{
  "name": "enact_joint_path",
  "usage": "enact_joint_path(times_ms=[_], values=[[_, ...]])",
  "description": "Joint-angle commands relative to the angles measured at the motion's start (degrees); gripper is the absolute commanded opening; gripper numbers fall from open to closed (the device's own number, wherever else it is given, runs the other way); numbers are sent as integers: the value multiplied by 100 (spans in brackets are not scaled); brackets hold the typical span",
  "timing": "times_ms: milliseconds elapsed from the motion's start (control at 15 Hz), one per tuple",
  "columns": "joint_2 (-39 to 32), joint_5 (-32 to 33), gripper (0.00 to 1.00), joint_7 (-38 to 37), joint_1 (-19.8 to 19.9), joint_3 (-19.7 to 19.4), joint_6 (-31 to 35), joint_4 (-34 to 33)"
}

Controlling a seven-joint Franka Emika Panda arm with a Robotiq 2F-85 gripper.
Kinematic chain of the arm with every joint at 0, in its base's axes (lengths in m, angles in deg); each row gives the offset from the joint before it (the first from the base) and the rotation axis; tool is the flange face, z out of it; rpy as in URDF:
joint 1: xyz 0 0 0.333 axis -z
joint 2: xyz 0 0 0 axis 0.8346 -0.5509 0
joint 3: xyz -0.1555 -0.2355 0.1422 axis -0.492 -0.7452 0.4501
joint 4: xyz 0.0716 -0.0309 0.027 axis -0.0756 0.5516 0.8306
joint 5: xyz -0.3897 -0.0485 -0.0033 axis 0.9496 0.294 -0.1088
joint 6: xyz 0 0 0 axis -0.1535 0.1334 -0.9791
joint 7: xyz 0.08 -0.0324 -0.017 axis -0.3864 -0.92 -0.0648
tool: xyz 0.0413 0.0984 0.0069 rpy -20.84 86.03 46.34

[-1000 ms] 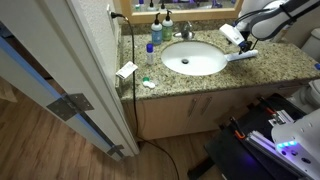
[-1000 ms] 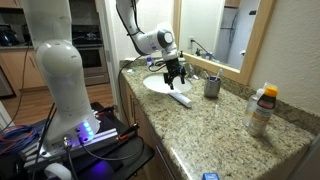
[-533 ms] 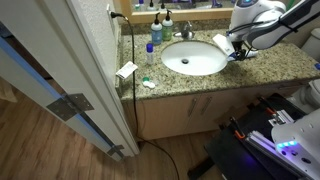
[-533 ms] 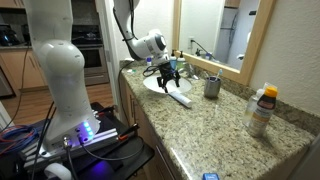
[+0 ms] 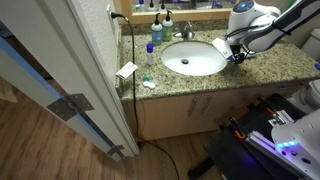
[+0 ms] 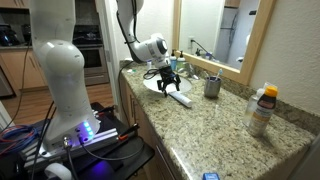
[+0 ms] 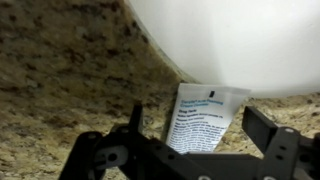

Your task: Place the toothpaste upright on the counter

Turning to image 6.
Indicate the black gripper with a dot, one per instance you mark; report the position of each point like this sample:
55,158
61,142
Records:
167,76

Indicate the white toothpaste tube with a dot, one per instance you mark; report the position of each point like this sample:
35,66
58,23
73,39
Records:
181,99

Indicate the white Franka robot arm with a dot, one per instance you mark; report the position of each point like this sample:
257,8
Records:
63,73

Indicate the white oval sink basin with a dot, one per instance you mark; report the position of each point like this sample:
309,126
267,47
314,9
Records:
185,85

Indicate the chrome faucet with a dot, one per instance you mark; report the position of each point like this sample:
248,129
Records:
189,70

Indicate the blue soap pump bottle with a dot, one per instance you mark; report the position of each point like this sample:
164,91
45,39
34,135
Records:
173,62

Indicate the green soap pump bottle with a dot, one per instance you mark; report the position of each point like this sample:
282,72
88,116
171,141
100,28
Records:
181,62

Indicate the small white bottle blue cap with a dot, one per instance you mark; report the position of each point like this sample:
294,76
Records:
149,66

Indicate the grey metal cup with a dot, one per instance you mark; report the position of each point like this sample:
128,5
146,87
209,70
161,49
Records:
212,88

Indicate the wooden vanity cabinet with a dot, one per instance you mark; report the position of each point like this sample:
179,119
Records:
140,116

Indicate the small green item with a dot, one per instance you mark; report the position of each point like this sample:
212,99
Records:
131,70

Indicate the white and blue toothbrush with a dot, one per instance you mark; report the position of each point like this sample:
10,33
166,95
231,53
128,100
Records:
219,73

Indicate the black clamp with orange tip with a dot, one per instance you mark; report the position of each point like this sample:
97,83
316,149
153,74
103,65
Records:
106,110
128,132

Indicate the black robot cart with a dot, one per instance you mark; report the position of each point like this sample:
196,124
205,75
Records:
133,153

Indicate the wood framed mirror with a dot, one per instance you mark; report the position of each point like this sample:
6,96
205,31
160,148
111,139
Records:
248,63

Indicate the black and steel oven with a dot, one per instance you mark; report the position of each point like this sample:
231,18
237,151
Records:
93,60

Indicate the sunscreen bottle with orange cap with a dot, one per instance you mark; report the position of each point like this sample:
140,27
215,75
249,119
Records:
263,111

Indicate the small blue box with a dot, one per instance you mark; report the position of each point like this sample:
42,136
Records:
211,176

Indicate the white tape roll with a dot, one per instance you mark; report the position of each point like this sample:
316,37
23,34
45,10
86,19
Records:
55,168

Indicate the wooden kitchen cabinet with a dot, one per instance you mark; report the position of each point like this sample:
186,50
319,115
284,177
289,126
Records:
20,71

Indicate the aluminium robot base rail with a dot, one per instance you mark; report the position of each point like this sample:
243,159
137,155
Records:
100,138

